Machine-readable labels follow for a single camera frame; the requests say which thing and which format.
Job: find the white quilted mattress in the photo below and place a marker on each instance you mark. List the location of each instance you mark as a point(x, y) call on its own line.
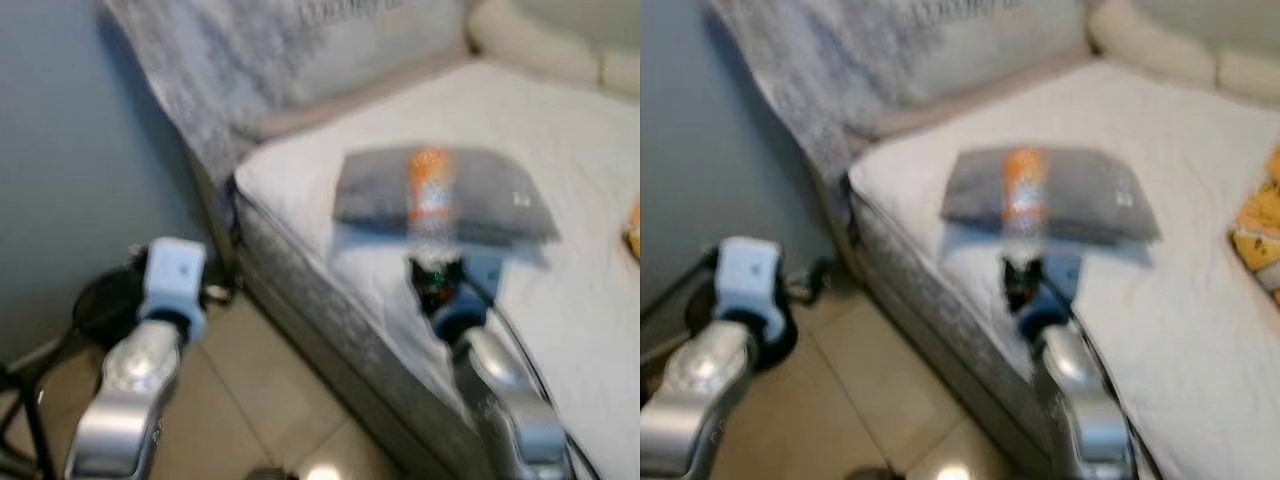
point(1180, 150)
point(560, 130)

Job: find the clear bottle with orange label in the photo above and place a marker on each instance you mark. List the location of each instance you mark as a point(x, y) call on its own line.
point(430, 190)
point(1025, 190)

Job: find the grey pillow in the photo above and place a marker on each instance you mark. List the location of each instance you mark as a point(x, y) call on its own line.
point(975, 195)
point(370, 195)

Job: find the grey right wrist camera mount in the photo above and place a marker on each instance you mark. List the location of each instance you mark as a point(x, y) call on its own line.
point(1065, 280)
point(485, 280)

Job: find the black metal stand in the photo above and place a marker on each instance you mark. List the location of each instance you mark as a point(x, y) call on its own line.
point(105, 305)

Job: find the cream bolster pillow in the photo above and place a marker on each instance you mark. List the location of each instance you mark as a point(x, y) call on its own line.
point(540, 50)
point(1160, 50)

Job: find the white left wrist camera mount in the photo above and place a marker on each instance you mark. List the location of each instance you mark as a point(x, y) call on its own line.
point(175, 275)
point(750, 280)

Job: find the yellow cartoon egg blanket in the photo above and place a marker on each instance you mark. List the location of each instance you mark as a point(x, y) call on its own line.
point(634, 230)
point(1260, 230)

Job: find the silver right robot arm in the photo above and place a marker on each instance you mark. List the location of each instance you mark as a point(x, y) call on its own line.
point(510, 400)
point(1085, 400)

